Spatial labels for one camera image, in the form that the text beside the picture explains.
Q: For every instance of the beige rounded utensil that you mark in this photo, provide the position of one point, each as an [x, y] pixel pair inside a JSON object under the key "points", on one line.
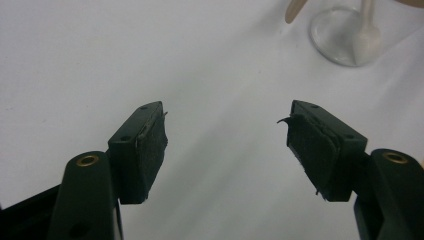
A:
{"points": [[293, 11]]}

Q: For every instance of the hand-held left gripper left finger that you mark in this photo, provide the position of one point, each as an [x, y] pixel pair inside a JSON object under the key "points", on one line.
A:
{"points": [[136, 166]]}

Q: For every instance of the white tablecloth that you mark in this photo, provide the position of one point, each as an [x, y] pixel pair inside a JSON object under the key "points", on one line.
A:
{"points": [[200, 60]]}

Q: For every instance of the clear glass base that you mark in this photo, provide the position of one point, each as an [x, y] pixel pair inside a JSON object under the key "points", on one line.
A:
{"points": [[336, 40]]}

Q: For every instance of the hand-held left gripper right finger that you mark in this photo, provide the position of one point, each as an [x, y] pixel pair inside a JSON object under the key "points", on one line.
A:
{"points": [[320, 156]]}

